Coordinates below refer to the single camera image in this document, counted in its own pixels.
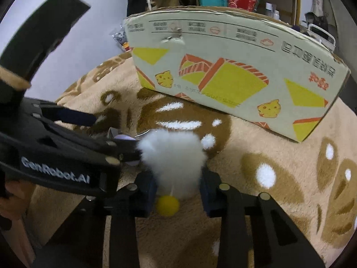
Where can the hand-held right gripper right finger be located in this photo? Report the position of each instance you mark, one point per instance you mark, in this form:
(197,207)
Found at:
(207,198)

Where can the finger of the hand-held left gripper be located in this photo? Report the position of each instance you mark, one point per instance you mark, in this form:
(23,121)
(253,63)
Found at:
(78,118)
(125,150)

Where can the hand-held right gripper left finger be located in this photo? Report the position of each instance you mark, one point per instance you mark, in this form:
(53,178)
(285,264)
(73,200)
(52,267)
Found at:
(145,192)

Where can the small purple plush piece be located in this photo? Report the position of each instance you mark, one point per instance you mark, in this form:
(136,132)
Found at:
(124,138)

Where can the white duck plush toy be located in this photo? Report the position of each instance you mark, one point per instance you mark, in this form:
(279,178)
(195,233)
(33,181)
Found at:
(173,159)

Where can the printed cardboard box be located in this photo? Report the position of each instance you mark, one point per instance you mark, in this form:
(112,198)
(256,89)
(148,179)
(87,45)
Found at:
(237,61)

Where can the person's left hand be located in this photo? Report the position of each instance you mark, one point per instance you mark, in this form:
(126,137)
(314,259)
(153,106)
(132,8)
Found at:
(12,198)

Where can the plastic bag of items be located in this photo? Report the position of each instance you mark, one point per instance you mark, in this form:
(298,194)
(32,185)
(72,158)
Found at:
(121,40)

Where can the white cart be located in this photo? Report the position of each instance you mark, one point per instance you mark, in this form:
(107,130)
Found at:
(320,33)

